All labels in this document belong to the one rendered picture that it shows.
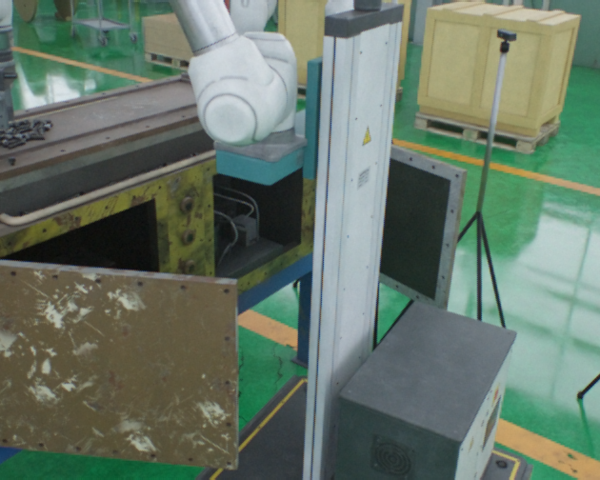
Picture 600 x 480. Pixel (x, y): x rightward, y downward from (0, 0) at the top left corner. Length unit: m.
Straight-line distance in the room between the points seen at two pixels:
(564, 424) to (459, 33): 4.22
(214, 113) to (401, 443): 0.99
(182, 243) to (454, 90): 4.79
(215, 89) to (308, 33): 6.29
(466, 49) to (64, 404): 5.41
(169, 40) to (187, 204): 6.99
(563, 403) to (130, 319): 2.25
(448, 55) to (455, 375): 5.03
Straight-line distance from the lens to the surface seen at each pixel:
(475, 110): 6.72
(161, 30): 9.26
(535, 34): 6.45
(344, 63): 1.65
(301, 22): 7.72
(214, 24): 1.45
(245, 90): 1.39
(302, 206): 2.81
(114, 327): 1.75
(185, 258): 2.36
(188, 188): 2.27
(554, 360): 3.71
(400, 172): 2.54
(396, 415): 1.85
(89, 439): 1.99
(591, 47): 10.86
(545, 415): 3.34
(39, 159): 2.01
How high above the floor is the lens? 2.03
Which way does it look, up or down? 25 degrees down
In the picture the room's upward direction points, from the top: 3 degrees clockwise
